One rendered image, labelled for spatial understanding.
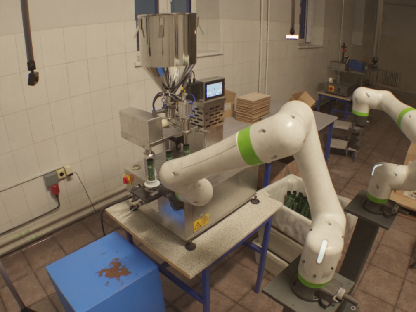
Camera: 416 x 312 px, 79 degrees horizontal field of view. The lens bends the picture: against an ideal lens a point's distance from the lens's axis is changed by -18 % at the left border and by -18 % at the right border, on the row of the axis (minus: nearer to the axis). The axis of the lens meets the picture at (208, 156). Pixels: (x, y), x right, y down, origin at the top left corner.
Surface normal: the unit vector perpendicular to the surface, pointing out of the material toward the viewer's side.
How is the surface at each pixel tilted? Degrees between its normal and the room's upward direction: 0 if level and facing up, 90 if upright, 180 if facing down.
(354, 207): 0
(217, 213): 90
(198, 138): 90
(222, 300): 0
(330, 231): 4
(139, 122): 90
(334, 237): 12
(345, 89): 90
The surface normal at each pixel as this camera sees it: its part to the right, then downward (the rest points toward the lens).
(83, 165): 0.73, 0.29
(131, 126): -0.68, 0.32
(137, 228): 0.00, -0.90
